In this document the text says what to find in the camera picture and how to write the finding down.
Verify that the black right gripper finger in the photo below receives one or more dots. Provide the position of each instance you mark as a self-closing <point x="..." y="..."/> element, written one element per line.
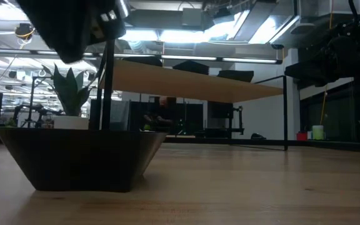
<point x="308" y="70"/>
<point x="317" y="82"/>

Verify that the black wavy square mini plate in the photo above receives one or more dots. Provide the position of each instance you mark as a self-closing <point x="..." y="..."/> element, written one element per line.
<point x="236" y="72"/>
<point x="236" y="78"/>
<point x="80" y="159"/>

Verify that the dark round bowl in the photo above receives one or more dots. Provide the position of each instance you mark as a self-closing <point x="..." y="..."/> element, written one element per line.
<point x="142" y="63"/>

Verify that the wooden shelf riser black frame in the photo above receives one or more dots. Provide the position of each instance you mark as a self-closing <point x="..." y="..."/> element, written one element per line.
<point x="183" y="84"/>

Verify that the black yellow ceiling reel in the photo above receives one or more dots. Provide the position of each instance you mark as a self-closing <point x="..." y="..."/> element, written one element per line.
<point x="24" y="31"/>

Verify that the white green canister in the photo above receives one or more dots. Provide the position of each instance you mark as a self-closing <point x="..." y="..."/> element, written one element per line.
<point x="317" y="132"/>

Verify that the red box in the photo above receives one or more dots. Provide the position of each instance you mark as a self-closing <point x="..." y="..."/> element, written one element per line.
<point x="302" y="136"/>

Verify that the bright ceiling light panel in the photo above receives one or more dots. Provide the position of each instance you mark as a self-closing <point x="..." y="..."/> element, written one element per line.
<point x="261" y="31"/>
<point x="167" y="36"/>

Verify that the green plant in white pot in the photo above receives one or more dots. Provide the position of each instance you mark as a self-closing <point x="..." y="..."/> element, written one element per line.
<point x="70" y="93"/>

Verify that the black standing desk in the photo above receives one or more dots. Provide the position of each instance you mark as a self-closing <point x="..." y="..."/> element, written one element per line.
<point x="237" y="125"/>

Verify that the black robot equipment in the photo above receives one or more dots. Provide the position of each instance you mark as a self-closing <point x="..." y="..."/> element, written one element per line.
<point x="36" y="109"/>

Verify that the grey fabric chair back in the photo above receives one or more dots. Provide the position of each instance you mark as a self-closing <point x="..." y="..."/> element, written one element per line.
<point x="119" y="114"/>

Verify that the long ceiling light bar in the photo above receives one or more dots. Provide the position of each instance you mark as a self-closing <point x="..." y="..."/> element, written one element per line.
<point x="186" y="57"/>

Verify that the person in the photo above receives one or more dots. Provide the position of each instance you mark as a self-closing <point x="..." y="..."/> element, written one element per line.
<point x="167" y="101"/>

